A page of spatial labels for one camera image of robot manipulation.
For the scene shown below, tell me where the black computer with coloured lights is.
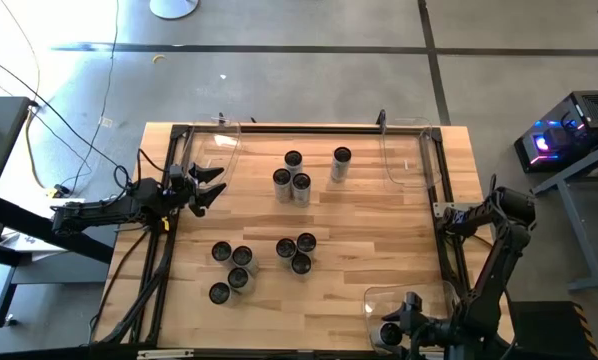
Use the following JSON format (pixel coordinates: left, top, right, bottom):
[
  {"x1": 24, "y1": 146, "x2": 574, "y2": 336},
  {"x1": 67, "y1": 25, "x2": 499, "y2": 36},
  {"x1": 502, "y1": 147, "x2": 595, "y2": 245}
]
[{"x1": 513, "y1": 89, "x2": 598, "y2": 174}]

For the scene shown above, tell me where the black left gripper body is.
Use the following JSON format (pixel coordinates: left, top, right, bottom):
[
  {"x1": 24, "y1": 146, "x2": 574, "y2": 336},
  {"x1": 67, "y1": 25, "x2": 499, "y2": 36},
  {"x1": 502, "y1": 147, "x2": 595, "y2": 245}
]
[{"x1": 164, "y1": 174, "x2": 201, "y2": 211}]

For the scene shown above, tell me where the white round stand base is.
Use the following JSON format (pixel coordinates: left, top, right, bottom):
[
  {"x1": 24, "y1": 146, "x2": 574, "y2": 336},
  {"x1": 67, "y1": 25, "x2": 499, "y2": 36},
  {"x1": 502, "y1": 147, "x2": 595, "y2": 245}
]
[{"x1": 148, "y1": 0, "x2": 200, "y2": 20}]

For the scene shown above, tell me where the silver metal bracket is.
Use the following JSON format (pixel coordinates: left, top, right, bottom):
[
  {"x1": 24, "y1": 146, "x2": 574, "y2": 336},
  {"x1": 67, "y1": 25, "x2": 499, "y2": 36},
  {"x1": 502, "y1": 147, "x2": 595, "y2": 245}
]
[{"x1": 137, "y1": 348, "x2": 195, "y2": 360}]

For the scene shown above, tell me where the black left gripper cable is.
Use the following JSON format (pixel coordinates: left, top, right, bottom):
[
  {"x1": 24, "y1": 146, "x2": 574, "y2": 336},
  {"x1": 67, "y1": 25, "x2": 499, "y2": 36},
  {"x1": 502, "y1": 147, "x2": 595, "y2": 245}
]
[{"x1": 136, "y1": 147, "x2": 170, "y2": 186}]

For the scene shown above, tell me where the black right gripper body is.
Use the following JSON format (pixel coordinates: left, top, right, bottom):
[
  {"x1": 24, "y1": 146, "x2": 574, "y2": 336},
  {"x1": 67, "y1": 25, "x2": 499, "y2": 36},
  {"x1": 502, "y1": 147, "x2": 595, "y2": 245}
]
[{"x1": 402, "y1": 312, "x2": 456, "y2": 352}]

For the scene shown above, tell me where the grey metal desk frame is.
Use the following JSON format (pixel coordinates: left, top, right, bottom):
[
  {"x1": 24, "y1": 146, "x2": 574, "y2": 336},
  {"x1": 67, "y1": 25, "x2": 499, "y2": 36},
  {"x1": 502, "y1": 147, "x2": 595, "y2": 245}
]
[{"x1": 531, "y1": 137, "x2": 598, "y2": 294}]

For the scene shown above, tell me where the white paper sheet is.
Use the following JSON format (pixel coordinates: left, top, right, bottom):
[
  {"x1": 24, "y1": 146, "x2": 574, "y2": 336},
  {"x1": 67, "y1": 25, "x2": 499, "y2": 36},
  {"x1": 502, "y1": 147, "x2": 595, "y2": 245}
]
[{"x1": 0, "y1": 197, "x2": 88, "y2": 254}]

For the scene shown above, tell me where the white can orange print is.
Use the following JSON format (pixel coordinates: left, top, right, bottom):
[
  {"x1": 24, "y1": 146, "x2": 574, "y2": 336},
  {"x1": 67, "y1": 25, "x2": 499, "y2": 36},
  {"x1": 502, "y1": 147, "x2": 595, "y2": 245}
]
[
  {"x1": 290, "y1": 253, "x2": 314, "y2": 277},
  {"x1": 272, "y1": 167, "x2": 294, "y2": 204},
  {"x1": 283, "y1": 149, "x2": 304, "y2": 176},
  {"x1": 296, "y1": 232, "x2": 318, "y2": 256}
]

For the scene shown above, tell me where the yellow floor cable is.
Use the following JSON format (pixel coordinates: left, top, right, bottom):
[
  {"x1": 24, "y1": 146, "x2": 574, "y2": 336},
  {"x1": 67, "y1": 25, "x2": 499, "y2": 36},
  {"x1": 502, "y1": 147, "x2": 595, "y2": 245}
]
[{"x1": 24, "y1": 107, "x2": 48, "y2": 190}]

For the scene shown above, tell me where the black aluminium table frame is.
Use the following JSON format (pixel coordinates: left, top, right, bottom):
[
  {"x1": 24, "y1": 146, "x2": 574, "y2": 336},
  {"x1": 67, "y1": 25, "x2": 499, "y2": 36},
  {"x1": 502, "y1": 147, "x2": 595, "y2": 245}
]
[{"x1": 89, "y1": 122, "x2": 516, "y2": 351}]

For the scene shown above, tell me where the black box with yellow stripes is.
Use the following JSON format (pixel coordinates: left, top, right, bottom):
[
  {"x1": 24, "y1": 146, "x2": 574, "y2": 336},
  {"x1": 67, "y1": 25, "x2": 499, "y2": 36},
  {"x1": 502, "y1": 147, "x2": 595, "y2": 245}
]
[{"x1": 508, "y1": 299, "x2": 598, "y2": 360}]

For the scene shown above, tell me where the white can blue palm print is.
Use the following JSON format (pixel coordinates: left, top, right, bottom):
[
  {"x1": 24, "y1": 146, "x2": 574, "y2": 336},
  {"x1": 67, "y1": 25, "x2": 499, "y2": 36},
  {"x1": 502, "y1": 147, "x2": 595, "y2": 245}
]
[
  {"x1": 231, "y1": 245, "x2": 260, "y2": 276},
  {"x1": 370, "y1": 322, "x2": 405, "y2": 355},
  {"x1": 330, "y1": 145, "x2": 353, "y2": 184},
  {"x1": 227, "y1": 267, "x2": 257, "y2": 296}
]

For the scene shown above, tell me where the thin black floor cable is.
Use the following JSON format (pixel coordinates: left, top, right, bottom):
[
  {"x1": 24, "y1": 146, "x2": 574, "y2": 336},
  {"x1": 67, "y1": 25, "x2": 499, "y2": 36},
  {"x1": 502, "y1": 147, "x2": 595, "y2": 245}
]
[{"x1": 71, "y1": 0, "x2": 121, "y2": 194}]

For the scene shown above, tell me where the clear plastic bin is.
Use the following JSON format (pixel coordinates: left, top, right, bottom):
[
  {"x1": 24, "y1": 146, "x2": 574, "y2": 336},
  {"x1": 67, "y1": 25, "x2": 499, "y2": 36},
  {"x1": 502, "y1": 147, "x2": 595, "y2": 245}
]
[
  {"x1": 362, "y1": 280, "x2": 464, "y2": 354},
  {"x1": 378, "y1": 116, "x2": 444, "y2": 190},
  {"x1": 186, "y1": 115, "x2": 244, "y2": 187}
]

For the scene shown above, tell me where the yellow and black plug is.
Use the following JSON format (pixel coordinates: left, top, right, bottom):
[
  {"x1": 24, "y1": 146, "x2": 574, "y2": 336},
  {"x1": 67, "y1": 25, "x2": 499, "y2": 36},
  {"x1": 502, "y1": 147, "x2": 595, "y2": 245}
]
[{"x1": 46, "y1": 183, "x2": 73, "y2": 199}]

